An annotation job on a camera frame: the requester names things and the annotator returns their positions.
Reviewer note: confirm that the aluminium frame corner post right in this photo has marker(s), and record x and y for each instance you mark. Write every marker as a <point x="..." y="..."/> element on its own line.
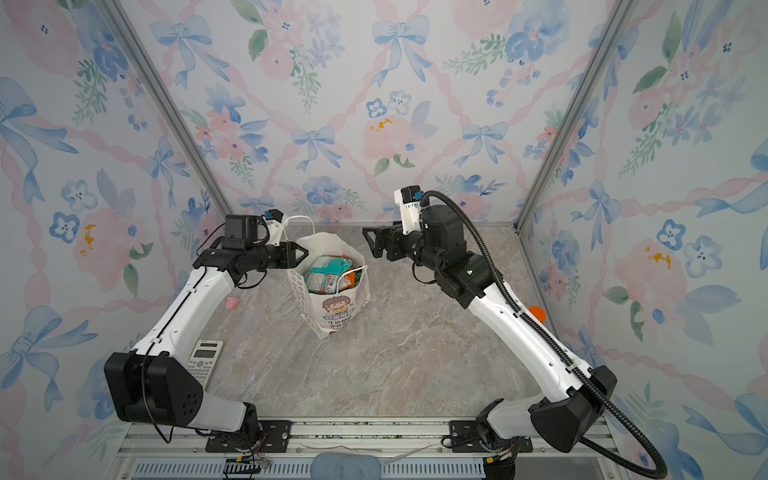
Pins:
<point x="607" y="42"/>

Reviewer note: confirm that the aluminium frame corner post left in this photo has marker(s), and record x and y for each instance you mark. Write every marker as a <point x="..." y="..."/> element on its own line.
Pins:
<point x="116" y="18"/>

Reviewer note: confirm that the white calculator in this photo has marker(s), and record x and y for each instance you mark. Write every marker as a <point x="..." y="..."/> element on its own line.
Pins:
<point x="203" y="360"/>

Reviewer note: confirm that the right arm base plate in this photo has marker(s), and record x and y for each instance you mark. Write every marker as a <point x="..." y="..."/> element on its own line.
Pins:
<point x="474" y="437"/>

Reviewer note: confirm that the teal snack packet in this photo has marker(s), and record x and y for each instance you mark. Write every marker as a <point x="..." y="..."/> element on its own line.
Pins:
<point x="323" y="275"/>

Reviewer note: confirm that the aluminium frame corner post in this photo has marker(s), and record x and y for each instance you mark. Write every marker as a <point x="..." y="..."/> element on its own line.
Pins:
<point x="116" y="18"/>
<point x="607" y="42"/>

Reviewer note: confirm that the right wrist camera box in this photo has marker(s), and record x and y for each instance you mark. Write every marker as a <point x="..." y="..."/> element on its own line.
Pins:
<point x="408" y="201"/>

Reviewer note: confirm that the white printed paper bag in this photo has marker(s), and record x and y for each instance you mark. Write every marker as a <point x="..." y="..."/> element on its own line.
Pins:
<point x="328" y="314"/>

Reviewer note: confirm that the orange Fox's candy packet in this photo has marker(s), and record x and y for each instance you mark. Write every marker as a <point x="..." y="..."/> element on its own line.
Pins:
<point x="351" y="278"/>

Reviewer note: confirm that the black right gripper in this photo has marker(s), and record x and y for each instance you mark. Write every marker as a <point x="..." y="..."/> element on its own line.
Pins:
<point x="385" y="237"/>

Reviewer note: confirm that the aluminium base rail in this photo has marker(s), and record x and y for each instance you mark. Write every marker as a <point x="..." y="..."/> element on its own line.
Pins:
<point x="406" y="448"/>

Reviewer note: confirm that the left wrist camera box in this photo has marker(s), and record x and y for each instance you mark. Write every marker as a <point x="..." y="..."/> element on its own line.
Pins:
<point x="243" y="232"/>

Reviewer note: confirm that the blue grey cloth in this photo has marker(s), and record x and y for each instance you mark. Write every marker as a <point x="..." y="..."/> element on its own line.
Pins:
<point x="336" y="466"/>

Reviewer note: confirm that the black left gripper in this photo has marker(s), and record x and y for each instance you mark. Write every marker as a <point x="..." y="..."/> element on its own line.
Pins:
<point x="290" y="252"/>

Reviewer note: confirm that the orange bottle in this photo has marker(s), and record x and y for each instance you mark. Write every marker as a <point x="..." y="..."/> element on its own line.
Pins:
<point x="538" y="313"/>

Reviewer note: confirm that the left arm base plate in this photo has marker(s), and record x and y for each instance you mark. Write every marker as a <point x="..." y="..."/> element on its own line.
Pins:
<point x="270" y="436"/>

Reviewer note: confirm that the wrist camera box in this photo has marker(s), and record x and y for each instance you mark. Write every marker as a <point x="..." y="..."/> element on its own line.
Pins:
<point x="408" y="201"/>
<point x="243" y="232"/>

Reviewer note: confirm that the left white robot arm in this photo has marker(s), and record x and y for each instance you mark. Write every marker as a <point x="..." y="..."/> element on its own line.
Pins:
<point x="151" y="384"/>

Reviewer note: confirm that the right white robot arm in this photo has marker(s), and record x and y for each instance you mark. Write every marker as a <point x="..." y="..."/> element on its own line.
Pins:
<point x="565" y="409"/>

